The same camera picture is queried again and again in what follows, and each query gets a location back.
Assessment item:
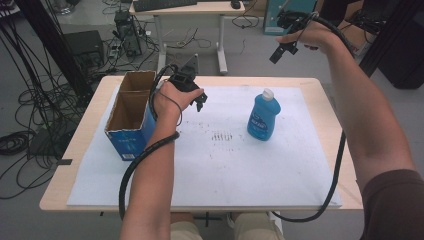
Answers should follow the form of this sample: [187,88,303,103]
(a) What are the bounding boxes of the coiled black cable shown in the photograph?
[0,129,36,157]

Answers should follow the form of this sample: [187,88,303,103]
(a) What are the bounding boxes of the dark cabinet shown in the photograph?
[378,13,424,90]

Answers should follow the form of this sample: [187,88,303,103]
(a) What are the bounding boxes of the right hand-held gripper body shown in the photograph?
[276,9,317,34]

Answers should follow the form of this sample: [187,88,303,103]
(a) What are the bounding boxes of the person's left hand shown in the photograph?
[153,81,205,124]

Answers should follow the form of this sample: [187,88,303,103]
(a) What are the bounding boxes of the white power strip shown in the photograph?
[107,41,122,60]

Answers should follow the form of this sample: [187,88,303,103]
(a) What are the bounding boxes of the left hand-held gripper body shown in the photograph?
[168,54,204,95]

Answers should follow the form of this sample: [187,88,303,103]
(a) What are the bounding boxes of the blue cardboard box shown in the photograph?
[104,70,158,162]

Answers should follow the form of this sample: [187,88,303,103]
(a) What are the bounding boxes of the teal carton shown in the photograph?
[263,0,318,37]

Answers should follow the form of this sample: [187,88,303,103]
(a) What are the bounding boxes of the dark floor plate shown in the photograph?
[28,119,79,160]

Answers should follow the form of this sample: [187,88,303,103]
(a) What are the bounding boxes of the blue detergent bottle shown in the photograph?
[246,88,282,142]

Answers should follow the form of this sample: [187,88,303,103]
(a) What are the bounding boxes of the brown cardboard box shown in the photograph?
[336,18,369,58]

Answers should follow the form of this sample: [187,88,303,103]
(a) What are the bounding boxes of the black square case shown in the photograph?
[63,30,105,72]

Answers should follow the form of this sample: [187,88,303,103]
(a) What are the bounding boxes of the black corrugated left gripper cable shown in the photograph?
[118,64,184,222]

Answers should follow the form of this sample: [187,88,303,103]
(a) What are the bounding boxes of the thin floor cable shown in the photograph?
[166,28,213,50]

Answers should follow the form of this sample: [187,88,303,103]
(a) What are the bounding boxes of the black corrugated right gripper cable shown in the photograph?
[270,13,356,224]

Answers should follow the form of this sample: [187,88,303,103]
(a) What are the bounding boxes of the white table mat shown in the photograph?
[66,84,343,208]

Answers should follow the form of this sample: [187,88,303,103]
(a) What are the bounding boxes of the white-legged wooden desk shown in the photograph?
[129,0,247,76]

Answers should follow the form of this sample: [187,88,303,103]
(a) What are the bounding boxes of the black looped cable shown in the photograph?
[231,0,261,30]

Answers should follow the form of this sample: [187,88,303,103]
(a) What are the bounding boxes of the black slanted metal post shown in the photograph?
[358,0,424,78]

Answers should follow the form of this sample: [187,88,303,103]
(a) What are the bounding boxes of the black floor cable bundle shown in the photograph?
[0,19,86,201]

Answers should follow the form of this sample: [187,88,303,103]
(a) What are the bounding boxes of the black keyboard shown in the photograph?
[133,0,198,13]

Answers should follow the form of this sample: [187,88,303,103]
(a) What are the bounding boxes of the white table leg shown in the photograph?
[267,210,285,236]

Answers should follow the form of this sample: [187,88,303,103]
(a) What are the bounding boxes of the person's right hand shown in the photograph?
[275,20,338,55]

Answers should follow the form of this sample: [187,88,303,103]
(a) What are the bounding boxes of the beige trousers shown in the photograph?
[169,212,284,240]

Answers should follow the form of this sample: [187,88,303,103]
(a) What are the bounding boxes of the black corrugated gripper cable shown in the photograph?
[270,13,356,224]
[118,64,184,222]

